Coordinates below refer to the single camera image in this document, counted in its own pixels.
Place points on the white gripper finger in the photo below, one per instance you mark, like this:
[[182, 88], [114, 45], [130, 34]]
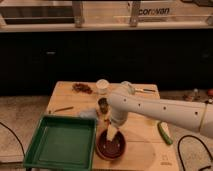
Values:
[[111, 132]]

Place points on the dark brown bowl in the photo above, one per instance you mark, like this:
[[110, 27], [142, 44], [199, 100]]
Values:
[[110, 150]]

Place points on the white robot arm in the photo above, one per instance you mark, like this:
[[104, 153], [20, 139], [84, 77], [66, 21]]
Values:
[[193, 116]]

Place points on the green plastic tray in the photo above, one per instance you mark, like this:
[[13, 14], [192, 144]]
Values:
[[62, 143]]

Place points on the dark metal cup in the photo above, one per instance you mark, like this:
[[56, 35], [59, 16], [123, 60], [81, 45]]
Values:
[[103, 105]]

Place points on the wooden stick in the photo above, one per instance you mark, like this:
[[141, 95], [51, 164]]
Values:
[[61, 109]]

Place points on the white paper cup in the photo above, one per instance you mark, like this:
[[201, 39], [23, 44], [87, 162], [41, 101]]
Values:
[[102, 86]]

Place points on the green cucumber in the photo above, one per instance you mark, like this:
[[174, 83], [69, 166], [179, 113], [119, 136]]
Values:
[[163, 134]]

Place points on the clutter items on floor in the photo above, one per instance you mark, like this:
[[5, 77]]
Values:
[[197, 95]]

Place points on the wooden shelf frame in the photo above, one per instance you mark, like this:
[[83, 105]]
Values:
[[98, 15]]

